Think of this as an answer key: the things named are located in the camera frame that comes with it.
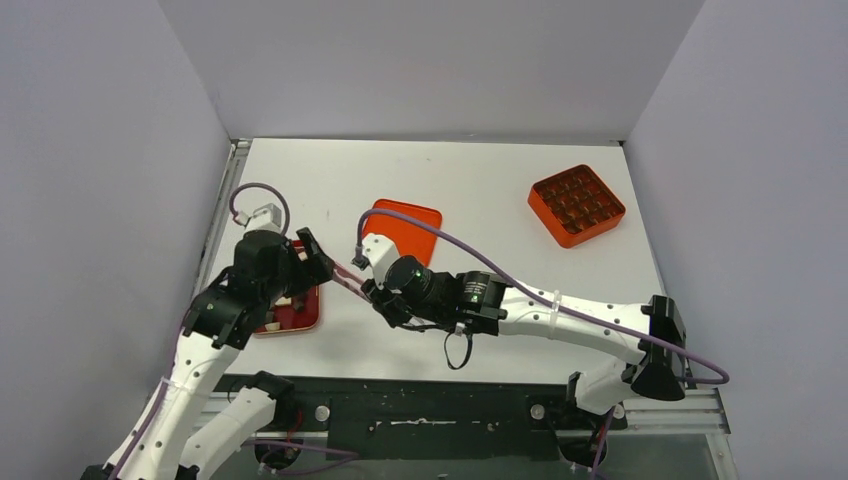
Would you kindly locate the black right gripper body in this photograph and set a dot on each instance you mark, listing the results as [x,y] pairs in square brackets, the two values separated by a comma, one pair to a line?
[386,302]

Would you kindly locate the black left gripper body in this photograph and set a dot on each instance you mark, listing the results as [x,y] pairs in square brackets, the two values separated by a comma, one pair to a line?
[291,280]

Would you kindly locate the pink silicone tongs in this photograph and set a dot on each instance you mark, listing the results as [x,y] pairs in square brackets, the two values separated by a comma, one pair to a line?
[348,280]

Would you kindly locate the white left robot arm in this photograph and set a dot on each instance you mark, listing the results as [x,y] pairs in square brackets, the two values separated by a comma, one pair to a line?
[215,330]

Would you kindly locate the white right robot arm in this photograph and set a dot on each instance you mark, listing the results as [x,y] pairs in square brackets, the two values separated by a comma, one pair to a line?
[643,340]

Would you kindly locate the red chocolate tray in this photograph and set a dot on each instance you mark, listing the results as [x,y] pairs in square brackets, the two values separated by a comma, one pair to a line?
[292,315]

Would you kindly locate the orange compartment chocolate box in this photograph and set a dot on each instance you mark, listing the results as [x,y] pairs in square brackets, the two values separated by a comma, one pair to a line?
[575,205]

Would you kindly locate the orange box lid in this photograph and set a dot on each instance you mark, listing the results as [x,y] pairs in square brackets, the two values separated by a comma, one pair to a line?
[409,239]

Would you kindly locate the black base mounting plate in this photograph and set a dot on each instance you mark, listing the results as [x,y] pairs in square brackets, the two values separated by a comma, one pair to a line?
[424,420]

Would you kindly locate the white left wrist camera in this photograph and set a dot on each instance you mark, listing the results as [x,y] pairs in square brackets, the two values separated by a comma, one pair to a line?
[268,217]

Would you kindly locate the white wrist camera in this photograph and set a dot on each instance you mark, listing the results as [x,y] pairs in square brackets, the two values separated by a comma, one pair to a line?
[268,217]
[377,252]

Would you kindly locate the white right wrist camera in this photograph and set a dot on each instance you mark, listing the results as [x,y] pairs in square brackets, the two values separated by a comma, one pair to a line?
[377,252]

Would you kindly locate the aluminium table edge rail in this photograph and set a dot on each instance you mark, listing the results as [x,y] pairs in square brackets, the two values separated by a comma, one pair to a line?
[232,172]

